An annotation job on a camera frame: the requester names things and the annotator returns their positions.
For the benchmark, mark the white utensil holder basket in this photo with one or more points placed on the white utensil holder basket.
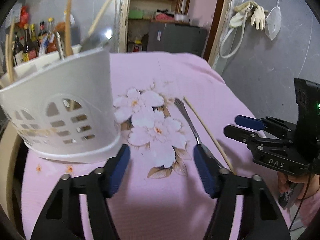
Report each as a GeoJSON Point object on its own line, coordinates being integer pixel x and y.
{"type": "Point", "coordinates": [63, 108]}

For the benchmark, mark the person right hand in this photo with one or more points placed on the person right hand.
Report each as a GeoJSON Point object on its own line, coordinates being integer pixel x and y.
{"type": "Point", "coordinates": [310, 185]}

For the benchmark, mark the dark grey cabinet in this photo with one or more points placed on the dark grey cabinet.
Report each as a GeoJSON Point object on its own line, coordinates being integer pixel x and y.
{"type": "Point", "coordinates": [176, 38]}

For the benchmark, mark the clear hanging plastic bag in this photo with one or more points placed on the clear hanging plastic bag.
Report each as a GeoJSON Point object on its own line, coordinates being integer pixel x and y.
{"type": "Point", "coordinates": [273, 22]}

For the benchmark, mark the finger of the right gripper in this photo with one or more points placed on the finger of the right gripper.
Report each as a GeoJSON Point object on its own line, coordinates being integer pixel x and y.
{"type": "Point", "coordinates": [250, 123]}

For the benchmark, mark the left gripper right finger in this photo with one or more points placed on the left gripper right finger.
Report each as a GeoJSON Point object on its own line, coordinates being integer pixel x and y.
{"type": "Point", "coordinates": [208, 168]}

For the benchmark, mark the cream rubber gloves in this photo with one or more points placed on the cream rubber gloves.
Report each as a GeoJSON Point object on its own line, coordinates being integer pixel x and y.
{"type": "Point", "coordinates": [249, 10]}

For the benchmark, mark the red plastic bag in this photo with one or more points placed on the red plastic bag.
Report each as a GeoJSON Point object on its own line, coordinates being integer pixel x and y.
{"type": "Point", "coordinates": [24, 17]}

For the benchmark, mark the orange spice bag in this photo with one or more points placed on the orange spice bag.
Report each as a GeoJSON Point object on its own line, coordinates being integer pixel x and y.
{"type": "Point", "coordinates": [52, 36]}

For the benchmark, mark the soy sauce bottle red label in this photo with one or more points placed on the soy sauce bottle red label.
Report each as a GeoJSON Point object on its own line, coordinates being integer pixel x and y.
{"type": "Point", "coordinates": [30, 49]}

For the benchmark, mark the metal fork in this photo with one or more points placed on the metal fork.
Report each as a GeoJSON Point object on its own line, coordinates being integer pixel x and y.
{"type": "Point", "coordinates": [180, 105]}

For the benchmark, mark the small dark sauce bottle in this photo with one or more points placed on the small dark sauce bottle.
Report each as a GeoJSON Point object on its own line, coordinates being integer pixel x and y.
{"type": "Point", "coordinates": [43, 39]}

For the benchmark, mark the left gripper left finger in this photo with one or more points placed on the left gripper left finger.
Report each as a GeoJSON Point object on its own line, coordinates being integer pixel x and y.
{"type": "Point", "coordinates": [115, 169]}

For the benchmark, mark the wooden chopstick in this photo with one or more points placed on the wooden chopstick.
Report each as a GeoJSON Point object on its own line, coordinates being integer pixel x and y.
{"type": "Point", "coordinates": [216, 143]}
{"type": "Point", "coordinates": [68, 44]}

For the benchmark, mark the dark wine bottle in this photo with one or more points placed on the dark wine bottle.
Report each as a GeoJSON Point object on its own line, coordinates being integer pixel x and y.
{"type": "Point", "coordinates": [18, 51]}

